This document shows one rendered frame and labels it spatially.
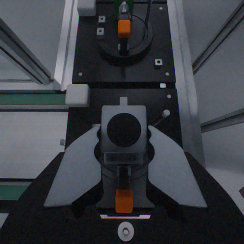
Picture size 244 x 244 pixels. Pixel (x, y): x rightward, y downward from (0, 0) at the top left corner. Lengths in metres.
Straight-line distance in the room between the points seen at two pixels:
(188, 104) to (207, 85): 0.19
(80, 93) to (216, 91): 0.41
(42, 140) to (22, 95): 0.12
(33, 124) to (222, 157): 0.52
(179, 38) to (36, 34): 0.49
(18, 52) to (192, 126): 0.35
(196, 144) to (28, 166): 0.38
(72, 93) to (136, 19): 0.24
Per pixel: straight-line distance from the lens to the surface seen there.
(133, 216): 0.29
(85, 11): 0.44
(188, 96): 0.34
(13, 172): 0.41
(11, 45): 0.29
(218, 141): 0.47
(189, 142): 0.31
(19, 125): 0.42
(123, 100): 0.17
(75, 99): 0.28
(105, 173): 0.25
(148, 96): 0.29
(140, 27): 0.38
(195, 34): 0.61
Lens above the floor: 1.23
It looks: 77 degrees down
